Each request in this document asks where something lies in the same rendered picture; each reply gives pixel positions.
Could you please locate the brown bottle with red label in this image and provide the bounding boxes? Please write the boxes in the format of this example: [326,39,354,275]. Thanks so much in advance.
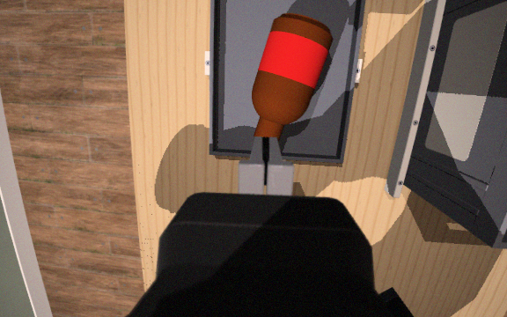
[252,13,333,143]

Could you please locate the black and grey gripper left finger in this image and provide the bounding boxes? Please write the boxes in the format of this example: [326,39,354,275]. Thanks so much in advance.
[238,136,266,195]

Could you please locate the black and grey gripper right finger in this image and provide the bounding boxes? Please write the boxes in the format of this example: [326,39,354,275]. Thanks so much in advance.
[265,137,294,195]

